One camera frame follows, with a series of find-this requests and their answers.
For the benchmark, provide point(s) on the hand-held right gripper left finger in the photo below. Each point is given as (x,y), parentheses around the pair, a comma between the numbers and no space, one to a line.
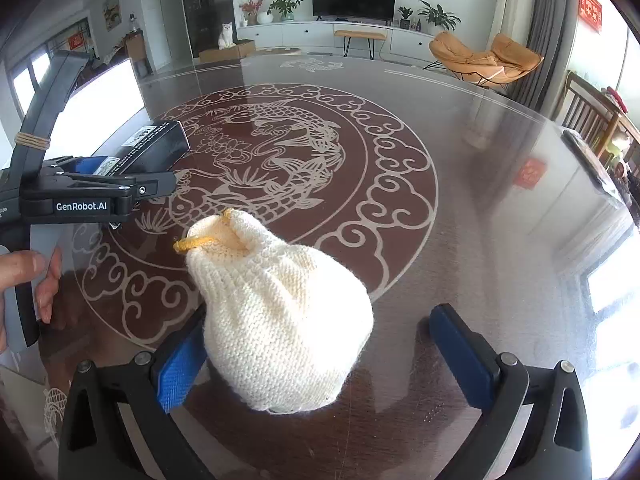
(180,365)

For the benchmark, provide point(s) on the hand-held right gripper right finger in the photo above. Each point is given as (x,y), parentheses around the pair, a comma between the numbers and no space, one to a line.
(462,355)

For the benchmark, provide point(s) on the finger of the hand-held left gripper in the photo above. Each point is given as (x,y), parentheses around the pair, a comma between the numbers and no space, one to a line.
(85,165)
(150,182)

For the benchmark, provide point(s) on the black rectangular box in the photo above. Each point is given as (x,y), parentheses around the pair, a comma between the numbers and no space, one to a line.
(150,142)

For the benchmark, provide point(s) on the white box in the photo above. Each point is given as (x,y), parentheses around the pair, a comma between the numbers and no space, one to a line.
(110,105)

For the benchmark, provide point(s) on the cream knitted pouch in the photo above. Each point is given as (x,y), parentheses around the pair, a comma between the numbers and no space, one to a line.
(280,320)

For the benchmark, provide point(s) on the brown patterned glass desktop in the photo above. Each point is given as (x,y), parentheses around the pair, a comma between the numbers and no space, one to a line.
(450,210)

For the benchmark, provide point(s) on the person's left hand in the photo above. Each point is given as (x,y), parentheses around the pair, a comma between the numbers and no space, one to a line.
(25,265)

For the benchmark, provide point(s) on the red window decoration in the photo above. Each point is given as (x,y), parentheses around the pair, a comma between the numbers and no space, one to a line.
(76,40)

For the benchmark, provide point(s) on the wooden dining chairs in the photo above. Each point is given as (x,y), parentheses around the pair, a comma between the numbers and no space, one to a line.
(136,47)

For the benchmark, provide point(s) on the cardboard box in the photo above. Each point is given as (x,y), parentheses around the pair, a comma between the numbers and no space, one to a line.
(235,51)

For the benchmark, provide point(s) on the white cat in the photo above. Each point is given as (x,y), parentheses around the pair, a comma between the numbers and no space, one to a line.
(226,36)

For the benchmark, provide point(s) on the beige cat scratcher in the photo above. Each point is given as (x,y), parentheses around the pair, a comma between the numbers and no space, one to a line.
(280,51)

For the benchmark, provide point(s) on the dark glass display cabinet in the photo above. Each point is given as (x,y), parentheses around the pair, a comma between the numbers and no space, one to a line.
(205,5)

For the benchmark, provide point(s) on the red flower arrangement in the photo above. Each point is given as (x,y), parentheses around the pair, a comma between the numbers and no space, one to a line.
(252,7)

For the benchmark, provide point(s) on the white television cabinet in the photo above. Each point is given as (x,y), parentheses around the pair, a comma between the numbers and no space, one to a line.
(310,37)

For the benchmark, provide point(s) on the green potted plant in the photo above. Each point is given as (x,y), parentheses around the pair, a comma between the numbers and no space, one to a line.
(285,6)

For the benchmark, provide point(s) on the black item in plastic bag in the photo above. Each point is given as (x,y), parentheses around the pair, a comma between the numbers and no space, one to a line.
(595,165)

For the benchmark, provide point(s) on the green plastic stool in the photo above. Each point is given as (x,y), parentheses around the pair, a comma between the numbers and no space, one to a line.
(613,149)

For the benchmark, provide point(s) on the orange padded bench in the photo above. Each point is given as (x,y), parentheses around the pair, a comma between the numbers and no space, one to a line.
(360,35)

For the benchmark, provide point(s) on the wooden slatted chair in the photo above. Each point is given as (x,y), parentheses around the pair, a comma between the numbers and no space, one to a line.
(587,110)

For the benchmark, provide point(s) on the orange rocking chair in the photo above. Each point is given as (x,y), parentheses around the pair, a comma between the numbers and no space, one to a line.
(480,57)

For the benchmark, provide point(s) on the small potted plant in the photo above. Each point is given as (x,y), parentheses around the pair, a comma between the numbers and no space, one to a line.
(405,16)

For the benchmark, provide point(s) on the grey and white curtain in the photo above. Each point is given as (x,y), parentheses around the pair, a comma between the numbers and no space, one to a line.
(540,35)

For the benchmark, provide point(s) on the large leafy potted plant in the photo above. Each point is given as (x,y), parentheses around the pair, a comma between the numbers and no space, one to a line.
(440,15)

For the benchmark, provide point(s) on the framed wall painting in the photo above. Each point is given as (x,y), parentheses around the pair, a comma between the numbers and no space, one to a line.
(112,10)

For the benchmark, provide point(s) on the red wall hanging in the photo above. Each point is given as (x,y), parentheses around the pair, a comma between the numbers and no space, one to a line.
(591,10)

